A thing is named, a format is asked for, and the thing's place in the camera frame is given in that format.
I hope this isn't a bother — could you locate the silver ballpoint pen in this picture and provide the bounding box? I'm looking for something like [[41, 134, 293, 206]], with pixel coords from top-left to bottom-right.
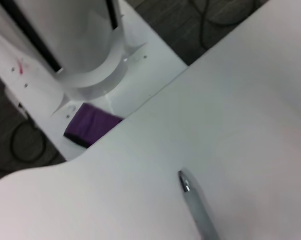
[[177, 169, 220, 240]]

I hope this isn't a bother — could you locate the purple cloth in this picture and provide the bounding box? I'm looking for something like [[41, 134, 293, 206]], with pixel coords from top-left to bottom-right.
[[62, 102, 124, 149]]

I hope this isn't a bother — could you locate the white robot torso column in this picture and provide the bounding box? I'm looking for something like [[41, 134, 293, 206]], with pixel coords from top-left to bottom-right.
[[0, 0, 132, 104]]

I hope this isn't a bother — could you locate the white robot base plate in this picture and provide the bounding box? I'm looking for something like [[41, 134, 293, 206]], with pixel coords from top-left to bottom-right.
[[0, 0, 189, 163]]

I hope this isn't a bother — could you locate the black floor cable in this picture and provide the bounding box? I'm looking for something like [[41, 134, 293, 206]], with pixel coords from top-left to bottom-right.
[[187, 0, 244, 50], [10, 119, 48, 164]]

